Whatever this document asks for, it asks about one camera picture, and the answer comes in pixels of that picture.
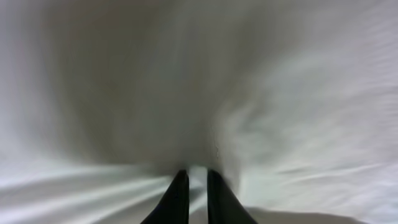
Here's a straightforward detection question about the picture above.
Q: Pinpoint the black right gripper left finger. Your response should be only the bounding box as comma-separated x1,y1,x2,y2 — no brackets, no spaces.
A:
141,170,189,224

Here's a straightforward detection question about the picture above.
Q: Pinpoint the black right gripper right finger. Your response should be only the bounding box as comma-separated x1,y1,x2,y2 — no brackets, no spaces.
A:
207,170,257,224

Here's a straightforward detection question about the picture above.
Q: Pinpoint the white printed t-shirt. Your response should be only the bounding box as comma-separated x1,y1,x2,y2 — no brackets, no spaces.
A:
1,1,397,223

